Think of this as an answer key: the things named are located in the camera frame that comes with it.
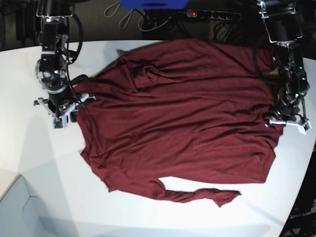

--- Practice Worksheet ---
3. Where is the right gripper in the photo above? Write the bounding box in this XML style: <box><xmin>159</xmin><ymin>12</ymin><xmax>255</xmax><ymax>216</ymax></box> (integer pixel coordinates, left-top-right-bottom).
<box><xmin>47</xmin><ymin>87</ymin><xmax>77</xmax><ymax>122</ymax></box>

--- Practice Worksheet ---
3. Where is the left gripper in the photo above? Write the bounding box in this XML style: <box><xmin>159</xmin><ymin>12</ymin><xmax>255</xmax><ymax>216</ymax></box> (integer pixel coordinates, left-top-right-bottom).
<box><xmin>269</xmin><ymin>101</ymin><xmax>300</xmax><ymax>121</ymax></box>

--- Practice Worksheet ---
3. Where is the black power strip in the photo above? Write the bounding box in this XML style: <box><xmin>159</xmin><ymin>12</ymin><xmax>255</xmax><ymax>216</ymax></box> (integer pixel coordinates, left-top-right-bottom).
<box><xmin>186</xmin><ymin>9</ymin><xmax>241</xmax><ymax>21</ymax></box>

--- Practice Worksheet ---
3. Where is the dark red t-shirt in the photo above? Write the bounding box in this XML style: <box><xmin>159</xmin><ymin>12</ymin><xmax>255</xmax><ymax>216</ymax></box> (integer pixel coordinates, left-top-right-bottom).
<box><xmin>75</xmin><ymin>39</ymin><xmax>283</xmax><ymax>206</ymax></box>

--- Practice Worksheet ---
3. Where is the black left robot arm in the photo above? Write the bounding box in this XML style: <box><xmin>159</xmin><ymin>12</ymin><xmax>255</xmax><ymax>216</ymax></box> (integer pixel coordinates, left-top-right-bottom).
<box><xmin>256</xmin><ymin>0</ymin><xmax>310</xmax><ymax>124</ymax></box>

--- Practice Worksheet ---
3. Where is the black box on floor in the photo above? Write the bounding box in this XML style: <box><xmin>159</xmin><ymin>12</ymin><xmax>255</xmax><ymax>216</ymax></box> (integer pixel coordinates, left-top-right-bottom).
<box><xmin>15</xmin><ymin>2</ymin><xmax>40</xmax><ymax>41</ymax></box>

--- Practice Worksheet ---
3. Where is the white bin at corner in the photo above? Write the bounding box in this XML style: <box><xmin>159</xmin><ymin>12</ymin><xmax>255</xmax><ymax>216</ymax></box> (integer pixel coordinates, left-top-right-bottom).
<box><xmin>0</xmin><ymin>176</ymin><xmax>44</xmax><ymax>237</ymax></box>

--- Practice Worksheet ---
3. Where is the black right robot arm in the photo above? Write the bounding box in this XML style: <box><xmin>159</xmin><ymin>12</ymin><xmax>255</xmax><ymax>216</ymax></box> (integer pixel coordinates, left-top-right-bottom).
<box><xmin>34</xmin><ymin>0</ymin><xmax>90</xmax><ymax>129</ymax></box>

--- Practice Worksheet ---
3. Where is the blue box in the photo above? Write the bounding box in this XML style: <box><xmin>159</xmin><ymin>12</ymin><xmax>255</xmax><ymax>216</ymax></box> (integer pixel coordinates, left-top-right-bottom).
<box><xmin>120</xmin><ymin>0</ymin><xmax>189</xmax><ymax>9</ymax></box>

